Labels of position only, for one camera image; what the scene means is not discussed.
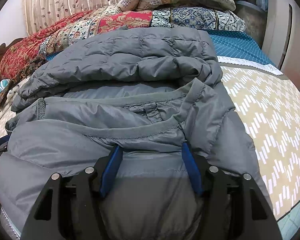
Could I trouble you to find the teal white patterned pillow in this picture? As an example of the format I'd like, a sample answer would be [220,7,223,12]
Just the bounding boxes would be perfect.
[0,79,10,102]

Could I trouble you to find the patterned beige teal bedsheet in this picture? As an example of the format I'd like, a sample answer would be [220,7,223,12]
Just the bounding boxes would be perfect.
[0,28,300,240]

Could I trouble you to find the grey puffer jacket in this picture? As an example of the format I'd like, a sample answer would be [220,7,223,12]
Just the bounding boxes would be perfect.
[0,27,269,239]

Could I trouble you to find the cream fleece blanket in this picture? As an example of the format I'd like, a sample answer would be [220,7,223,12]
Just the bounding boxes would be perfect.
[0,76,30,119]

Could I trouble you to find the red floral patchwork quilt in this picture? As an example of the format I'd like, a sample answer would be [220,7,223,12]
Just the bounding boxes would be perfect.
[0,4,247,113]

